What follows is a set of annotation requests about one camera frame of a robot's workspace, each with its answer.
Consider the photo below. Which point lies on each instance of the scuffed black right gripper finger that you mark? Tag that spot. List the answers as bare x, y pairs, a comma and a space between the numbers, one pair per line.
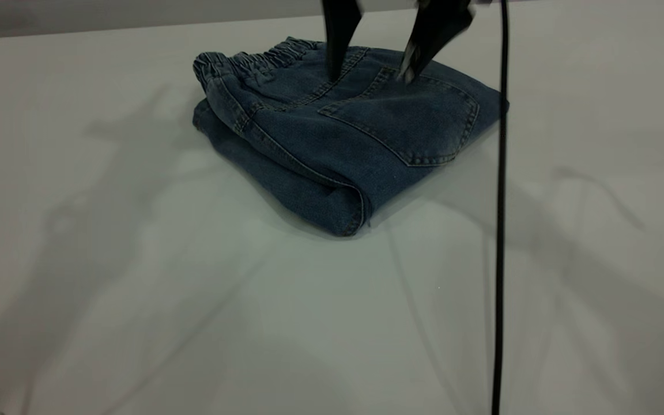
436, 29

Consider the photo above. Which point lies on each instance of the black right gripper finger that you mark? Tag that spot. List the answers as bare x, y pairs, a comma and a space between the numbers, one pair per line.
340, 29

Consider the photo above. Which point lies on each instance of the blue denim pants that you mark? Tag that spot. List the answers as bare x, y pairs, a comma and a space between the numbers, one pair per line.
366, 138

